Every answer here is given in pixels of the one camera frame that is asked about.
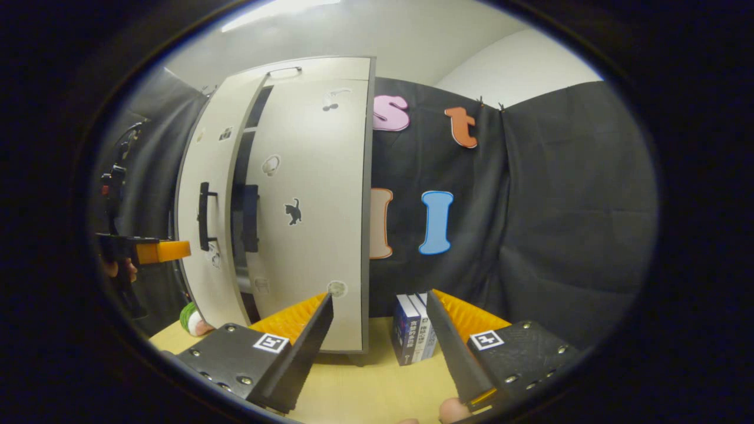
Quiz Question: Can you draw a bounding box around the green striped round object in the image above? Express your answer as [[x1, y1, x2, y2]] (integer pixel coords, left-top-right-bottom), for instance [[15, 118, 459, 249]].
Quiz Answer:
[[180, 302, 216, 337]]

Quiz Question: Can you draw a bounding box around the white cabinet drawer front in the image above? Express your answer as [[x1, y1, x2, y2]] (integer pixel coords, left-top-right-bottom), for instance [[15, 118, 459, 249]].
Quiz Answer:
[[203, 57, 373, 95]]

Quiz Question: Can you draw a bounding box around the grey white book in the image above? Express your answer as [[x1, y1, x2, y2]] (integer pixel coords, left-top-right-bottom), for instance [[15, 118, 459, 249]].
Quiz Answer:
[[409, 293, 432, 363]]

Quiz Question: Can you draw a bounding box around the white and grey cabinet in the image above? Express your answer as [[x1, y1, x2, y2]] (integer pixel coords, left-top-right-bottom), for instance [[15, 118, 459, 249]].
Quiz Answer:
[[176, 56, 378, 366]]

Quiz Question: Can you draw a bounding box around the black door handle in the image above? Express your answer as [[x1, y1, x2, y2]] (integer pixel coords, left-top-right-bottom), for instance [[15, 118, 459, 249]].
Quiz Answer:
[[197, 181, 219, 252]]

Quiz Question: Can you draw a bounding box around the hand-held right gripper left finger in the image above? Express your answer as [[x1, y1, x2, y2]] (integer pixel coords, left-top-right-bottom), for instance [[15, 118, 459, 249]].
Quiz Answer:
[[177, 293, 334, 413]]

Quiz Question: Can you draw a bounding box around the white cabinet door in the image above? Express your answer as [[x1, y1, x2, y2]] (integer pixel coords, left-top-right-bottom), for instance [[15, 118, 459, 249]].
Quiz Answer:
[[176, 74, 269, 327], [239, 77, 372, 353]]

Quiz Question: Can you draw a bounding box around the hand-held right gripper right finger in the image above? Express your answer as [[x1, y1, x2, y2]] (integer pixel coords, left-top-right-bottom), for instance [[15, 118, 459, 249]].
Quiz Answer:
[[425, 289, 584, 412]]

